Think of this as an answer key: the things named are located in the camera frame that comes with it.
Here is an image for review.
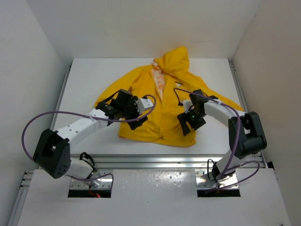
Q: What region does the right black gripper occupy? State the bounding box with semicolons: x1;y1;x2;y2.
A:
177;109;206;136

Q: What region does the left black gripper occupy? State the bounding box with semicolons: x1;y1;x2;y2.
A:
120;96;147;129

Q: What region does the yellow hooded jacket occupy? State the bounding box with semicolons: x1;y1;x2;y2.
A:
96;47;243;147

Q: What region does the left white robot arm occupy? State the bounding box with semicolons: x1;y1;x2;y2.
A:
33;89;154;181

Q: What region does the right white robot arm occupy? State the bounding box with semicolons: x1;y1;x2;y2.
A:
177;89;267;182

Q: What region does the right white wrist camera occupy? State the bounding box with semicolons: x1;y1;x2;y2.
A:
182;99;193;113

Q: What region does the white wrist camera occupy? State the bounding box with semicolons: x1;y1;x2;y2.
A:
136;98;153;114
182;99;193;113

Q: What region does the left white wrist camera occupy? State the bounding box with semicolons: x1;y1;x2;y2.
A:
136;98;153;114

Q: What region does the aluminium front rail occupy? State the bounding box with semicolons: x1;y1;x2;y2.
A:
70;154;266;170

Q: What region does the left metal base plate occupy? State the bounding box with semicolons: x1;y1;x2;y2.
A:
70;169;113;191

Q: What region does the metal base plate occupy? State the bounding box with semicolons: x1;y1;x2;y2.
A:
70;169;113;191
195;170;239;190

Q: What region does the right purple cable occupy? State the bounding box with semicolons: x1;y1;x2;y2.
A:
173;87;261;191

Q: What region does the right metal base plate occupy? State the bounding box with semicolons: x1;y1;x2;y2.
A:
195;170;239;190

